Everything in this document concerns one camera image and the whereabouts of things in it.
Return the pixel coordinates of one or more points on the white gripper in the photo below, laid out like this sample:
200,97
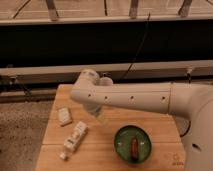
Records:
94,110

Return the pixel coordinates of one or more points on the white plastic bottle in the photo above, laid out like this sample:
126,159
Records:
73,141

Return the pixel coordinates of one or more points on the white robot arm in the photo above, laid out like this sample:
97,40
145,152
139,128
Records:
188,100

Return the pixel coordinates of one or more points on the green bowl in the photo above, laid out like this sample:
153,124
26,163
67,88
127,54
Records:
122,144

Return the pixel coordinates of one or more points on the small white box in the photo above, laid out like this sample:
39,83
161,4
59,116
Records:
64,116

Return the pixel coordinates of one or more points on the translucent plastic cup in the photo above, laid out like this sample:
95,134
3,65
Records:
106,81

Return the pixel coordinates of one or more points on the brown sausage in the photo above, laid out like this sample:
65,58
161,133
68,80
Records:
134,149

